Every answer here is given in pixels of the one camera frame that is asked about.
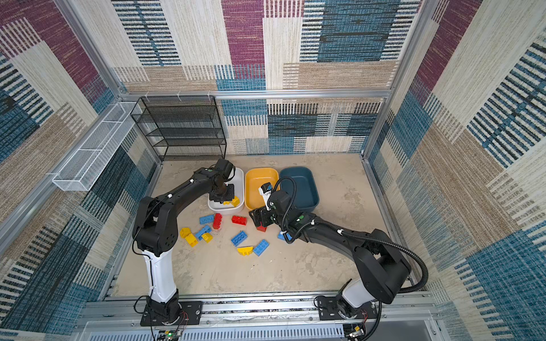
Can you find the red lego left upright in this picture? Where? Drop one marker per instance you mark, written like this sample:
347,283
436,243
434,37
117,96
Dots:
217,221

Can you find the dark blue plastic bin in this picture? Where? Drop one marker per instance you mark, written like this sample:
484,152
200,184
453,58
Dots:
307,197

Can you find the aluminium front rail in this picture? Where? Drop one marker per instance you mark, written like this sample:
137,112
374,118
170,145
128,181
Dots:
270,316

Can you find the black wire mesh shelf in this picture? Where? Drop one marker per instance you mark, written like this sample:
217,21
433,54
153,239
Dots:
181,128

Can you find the blue lego centre upturned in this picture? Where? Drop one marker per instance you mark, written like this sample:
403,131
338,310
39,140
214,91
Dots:
239,238

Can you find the blue lego right centre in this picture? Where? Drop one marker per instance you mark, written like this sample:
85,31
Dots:
284,236

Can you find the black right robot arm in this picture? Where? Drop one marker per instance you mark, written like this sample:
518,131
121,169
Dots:
381,263

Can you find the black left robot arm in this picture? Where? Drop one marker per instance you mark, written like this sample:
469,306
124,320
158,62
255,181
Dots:
156,232

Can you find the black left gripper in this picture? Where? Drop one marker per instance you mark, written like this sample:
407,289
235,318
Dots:
217,199

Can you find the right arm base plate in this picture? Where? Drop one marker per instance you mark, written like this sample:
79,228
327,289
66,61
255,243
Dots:
330,308

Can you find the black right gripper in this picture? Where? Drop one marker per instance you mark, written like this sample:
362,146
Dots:
259,216

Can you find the blue lego lower centre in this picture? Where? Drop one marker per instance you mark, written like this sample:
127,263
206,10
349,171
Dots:
261,247

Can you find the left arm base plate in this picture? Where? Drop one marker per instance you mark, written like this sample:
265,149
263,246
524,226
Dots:
184,313

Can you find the white plastic bin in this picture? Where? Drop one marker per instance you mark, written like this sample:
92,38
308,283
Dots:
237,179

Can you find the yellow lego sloped bottom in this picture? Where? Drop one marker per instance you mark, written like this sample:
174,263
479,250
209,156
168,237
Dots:
245,251

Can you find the white wire mesh basket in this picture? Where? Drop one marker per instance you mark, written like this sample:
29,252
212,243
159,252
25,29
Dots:
87,163

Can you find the blue lego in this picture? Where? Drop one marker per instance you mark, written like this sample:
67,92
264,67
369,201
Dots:
284,236
208,219
261,247

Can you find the yellow lego pair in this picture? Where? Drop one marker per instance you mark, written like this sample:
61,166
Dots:
235,202

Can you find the red lego long centre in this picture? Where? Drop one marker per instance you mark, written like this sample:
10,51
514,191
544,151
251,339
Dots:
239,220

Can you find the yellow plastic bin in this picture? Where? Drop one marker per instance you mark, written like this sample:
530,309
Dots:
254,179

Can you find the blue lego far left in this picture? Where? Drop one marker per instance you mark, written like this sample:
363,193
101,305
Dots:
208,219

